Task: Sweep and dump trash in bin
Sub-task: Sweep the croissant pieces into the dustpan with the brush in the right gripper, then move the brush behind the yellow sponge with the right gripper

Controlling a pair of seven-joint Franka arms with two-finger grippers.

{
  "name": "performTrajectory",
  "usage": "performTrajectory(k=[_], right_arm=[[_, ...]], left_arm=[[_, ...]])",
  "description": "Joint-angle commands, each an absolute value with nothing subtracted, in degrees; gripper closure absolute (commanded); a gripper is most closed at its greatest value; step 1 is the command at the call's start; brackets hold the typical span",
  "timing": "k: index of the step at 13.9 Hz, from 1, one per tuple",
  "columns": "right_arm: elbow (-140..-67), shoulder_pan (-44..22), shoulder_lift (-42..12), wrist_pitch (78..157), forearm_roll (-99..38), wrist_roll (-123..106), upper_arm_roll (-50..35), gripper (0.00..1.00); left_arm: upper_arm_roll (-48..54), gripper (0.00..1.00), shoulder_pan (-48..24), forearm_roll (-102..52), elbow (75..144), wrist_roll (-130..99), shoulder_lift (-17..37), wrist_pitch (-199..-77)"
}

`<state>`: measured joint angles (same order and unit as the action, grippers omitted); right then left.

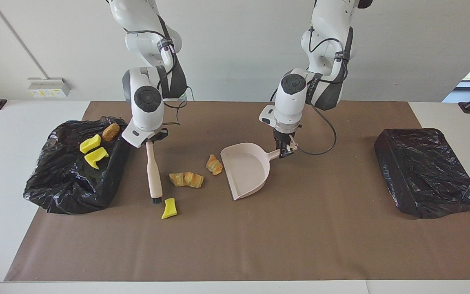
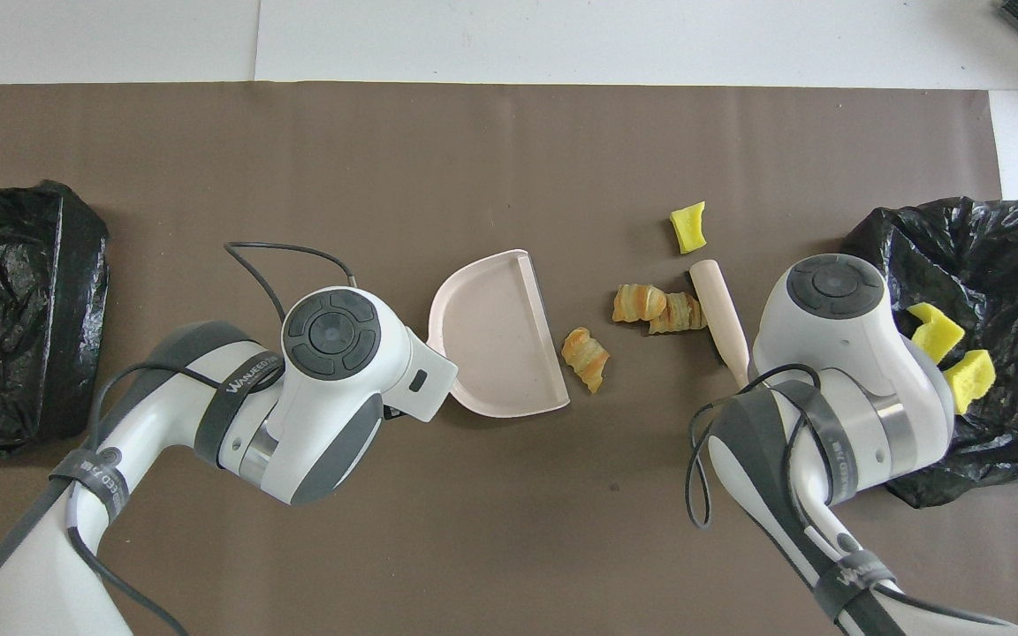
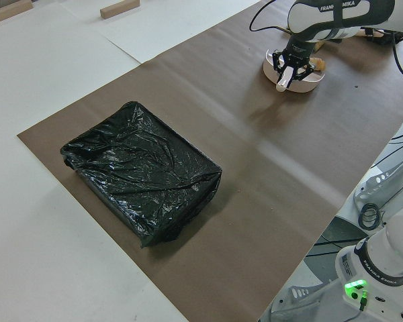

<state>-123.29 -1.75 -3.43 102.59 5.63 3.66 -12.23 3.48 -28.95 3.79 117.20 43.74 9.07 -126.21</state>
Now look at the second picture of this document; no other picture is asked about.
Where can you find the beige plastic dustpan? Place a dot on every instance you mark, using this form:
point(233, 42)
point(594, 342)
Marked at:
point(500, 344)

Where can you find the long notched yellow sponge piece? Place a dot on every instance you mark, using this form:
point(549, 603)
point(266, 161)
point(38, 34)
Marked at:
point(935, 332)

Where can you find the brown paper table mat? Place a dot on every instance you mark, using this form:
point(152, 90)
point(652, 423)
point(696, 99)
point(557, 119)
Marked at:
point(474, 530)

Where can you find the smooth black bag lined bin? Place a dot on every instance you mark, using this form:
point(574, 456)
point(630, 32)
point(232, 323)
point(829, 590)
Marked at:
point(32, 380)

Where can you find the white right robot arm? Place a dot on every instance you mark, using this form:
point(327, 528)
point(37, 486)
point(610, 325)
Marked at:
point(836, 353)

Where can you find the beige brush with black bristles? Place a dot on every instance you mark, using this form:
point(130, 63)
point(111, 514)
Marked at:
point(721, 309)

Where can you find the striped toy croissant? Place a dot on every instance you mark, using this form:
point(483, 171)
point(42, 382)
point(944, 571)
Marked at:
point(677, 313)
point(585, 358)
point(639, 303)

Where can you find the small yellow sponge piece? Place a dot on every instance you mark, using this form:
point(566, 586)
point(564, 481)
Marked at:
point(689, 228)

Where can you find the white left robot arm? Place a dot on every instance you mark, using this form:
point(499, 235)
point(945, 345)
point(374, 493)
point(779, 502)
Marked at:
point(323, 415)

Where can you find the chunky yellow sponge piece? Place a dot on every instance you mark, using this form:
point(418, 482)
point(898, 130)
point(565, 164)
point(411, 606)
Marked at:
point(968, 382)

